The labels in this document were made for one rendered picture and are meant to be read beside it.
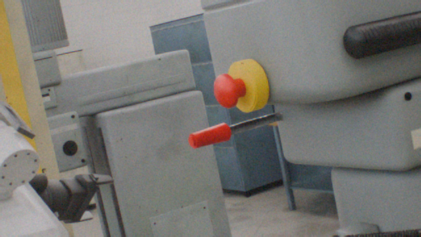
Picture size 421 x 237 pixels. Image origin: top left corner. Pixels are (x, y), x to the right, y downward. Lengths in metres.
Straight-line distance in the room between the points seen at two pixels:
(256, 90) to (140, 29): 9.99
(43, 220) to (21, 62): 1.47
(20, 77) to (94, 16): 8.05
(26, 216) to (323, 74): 0.53
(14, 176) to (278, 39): 0.46
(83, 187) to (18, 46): 0.99
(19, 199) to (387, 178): 0.55
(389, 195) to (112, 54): 9.75
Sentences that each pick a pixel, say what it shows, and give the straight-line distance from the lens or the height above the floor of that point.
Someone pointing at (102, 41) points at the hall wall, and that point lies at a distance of 10.63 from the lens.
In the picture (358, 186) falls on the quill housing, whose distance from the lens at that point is 1.03.
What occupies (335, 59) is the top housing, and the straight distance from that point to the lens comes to 0.85.
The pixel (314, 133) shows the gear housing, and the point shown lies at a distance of 1.02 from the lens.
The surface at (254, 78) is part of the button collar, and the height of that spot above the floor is 1.77.
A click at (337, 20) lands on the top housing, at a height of 1.82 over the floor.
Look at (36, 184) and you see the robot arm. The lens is 1.61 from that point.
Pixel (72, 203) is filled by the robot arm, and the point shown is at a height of 1.53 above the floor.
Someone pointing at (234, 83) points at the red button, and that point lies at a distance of 0.89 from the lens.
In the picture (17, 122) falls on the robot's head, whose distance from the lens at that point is 1.16.
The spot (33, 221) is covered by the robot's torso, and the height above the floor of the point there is 1.62.
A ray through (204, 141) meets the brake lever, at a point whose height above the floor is 1.70.
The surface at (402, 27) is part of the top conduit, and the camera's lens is 0.85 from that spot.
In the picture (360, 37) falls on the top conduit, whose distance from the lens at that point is 0.81.
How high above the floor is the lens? 1.83
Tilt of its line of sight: 7 degrees down
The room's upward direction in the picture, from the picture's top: 12 degrees counter-clockwise
